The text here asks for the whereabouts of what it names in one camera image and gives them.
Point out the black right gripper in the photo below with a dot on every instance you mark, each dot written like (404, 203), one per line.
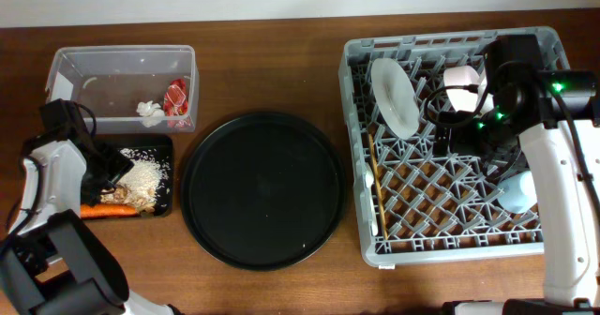
(459, 142)

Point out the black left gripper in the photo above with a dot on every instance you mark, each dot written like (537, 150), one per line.
(120, 165)

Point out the pistachio shells and rice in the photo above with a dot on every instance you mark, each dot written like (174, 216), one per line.
(139, 187)

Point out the orange carrot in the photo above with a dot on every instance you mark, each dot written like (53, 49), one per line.
(108, 211)

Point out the small pink saucer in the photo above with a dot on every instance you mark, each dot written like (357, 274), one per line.
(462, 99)

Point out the blue plastic cup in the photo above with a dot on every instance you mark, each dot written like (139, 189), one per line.
(518, 193)

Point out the red snack wrapper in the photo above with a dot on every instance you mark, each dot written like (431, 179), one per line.
(176, 98)

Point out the grey plate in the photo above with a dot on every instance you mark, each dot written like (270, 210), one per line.
(395, 97)

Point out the wooden chopstick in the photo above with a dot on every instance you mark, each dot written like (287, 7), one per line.
(374, 168)

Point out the white plastic fork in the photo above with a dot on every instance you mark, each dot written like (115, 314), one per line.
(372, 214)

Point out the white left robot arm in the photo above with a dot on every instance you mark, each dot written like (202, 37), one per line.
(51, 263)

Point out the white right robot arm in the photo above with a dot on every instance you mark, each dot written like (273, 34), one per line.
(551, 117)

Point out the clear plastic waste bin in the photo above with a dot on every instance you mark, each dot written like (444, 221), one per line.
(112, 80)

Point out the grey dishwasher rack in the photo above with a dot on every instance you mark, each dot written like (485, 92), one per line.
(437, 208)

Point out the black rectangular tray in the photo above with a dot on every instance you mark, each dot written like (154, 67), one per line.
(164, 146)

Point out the crumpled white tissue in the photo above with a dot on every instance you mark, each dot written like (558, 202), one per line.
(151, 113)

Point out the round black serving tray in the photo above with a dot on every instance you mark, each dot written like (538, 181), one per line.
(263, 191)

